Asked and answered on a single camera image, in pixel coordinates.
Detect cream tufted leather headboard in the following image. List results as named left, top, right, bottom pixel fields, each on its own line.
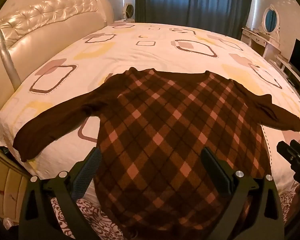
left=0, top=0, right=114, bottom=115

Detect small white desk fan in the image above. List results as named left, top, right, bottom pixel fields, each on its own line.
left=122, top=3, right=135, bottom=22

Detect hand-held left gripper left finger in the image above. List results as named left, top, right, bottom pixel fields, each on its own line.
left=19, top=147, right=103, bottom=240

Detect white oval vanity mirror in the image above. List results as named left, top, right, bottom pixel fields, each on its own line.
left=262, top=4, right=280, bottom=34

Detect brown argyle knit sweater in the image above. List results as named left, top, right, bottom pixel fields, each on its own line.
left=12, top=67, right=300, bottom=240

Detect beige padded bed frame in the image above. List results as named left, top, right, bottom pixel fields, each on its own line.
left=0, top=142, right=35, bottom=227

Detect white patterned bed sheet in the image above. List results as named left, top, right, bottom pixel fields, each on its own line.
left=0, top=22, right=300, bottom=195

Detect silver headboard rail tube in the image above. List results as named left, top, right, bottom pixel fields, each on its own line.
left=0, top=25, right=22, bottom=88

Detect white television stand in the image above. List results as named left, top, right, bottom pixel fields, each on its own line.
left=275, top=55, right=300, bottom=98

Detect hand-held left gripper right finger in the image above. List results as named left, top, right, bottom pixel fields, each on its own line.
left=201, top=147, right=285, bottom=240

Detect white dressing table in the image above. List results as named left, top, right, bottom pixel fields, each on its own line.
left=241, top=26, right=282, bottom=60

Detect dark blue window curtains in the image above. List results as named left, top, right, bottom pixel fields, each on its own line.
left=135, top=0, right=255, bottom=42

